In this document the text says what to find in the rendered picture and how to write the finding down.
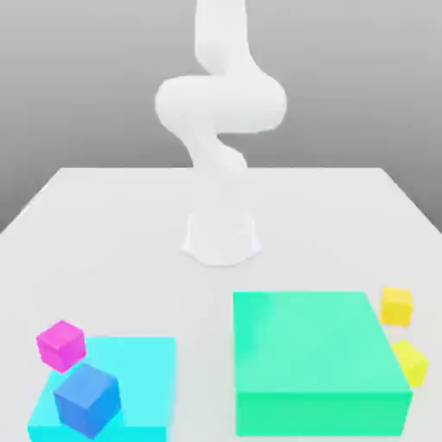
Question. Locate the large cyan box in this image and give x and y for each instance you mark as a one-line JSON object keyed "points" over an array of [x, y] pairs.
{"points": [[145, 373]]}

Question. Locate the large green box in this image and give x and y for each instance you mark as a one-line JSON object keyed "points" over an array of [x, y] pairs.
{"points": [[310, 345]]}

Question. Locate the small magenta cube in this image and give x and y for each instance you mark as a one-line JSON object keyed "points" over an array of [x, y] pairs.
{"points": [[61, 345]]}

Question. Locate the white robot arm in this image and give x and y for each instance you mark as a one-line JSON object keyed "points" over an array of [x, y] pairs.
{"points": [[221, 103]]}

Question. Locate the small lime yellow cube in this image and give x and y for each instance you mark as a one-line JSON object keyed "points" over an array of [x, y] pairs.
{"points": [[412, 362]]}

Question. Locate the small blue cube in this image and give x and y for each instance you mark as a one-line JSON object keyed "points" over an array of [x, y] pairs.
{"points": [[88, 400]]}

